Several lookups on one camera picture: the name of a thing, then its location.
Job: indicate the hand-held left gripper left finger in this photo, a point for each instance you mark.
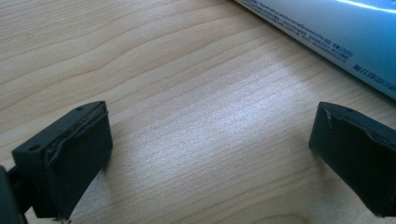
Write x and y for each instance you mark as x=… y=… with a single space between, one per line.
x=74 y=155

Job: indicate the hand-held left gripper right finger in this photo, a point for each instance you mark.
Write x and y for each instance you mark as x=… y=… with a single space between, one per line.
x=358 y=152

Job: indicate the blue and white tube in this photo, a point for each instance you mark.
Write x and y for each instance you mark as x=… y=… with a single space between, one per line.
x=336 y=28

